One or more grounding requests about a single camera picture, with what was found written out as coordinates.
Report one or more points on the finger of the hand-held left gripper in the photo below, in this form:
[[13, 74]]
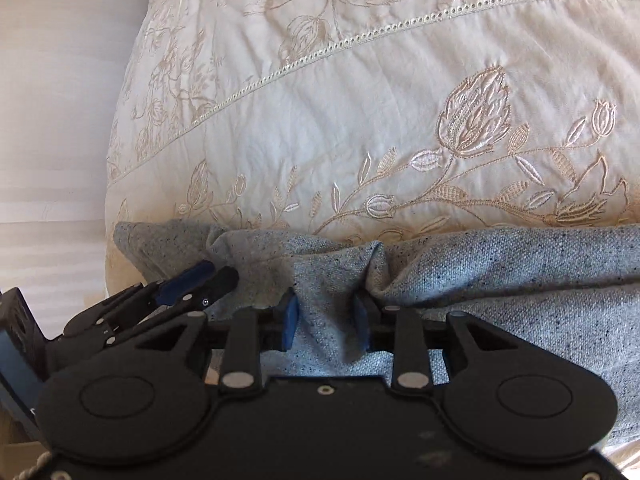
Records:
[[219, 286], [186, 281]]

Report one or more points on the grey speckled pants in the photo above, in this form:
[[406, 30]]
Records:
[[500, 290]]

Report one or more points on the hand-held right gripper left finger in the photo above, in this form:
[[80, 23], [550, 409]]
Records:
[[290, 324]]

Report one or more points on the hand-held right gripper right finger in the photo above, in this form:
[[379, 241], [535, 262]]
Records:
[[361, 326]]

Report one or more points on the cream embroidered bedspread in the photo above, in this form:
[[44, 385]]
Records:
[[360, 110]]

